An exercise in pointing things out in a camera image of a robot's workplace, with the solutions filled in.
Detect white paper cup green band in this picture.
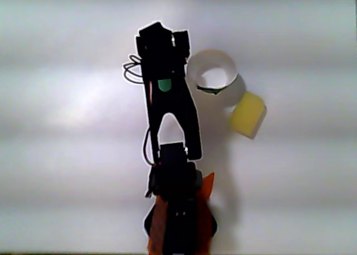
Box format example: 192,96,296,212
186,49,239,96

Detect black motor cable loops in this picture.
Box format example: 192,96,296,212
122,54,157,167

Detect orange tape strip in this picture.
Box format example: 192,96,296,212
195,171,217,255
147,196,168,255

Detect yellow sponge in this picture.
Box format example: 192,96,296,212
229,92,268,140

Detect green sponge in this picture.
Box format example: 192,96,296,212
157,78,172,93

